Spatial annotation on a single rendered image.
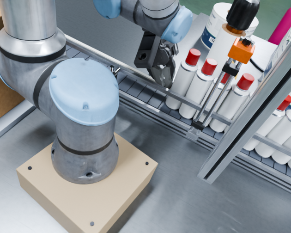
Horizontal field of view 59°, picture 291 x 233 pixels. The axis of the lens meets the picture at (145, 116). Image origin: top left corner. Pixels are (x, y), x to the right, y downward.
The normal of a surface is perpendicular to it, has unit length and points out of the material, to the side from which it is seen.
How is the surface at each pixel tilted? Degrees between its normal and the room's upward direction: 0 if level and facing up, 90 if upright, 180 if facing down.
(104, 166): 70
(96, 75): 5
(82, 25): 0
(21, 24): 89
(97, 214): 3
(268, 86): 90
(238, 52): 90
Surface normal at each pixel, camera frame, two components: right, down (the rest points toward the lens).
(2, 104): 0.88, 0.46
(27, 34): 0.18, 0.73
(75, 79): 0.27, -0.59
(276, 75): -0.43, 0.60
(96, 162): 0.52, 0.46
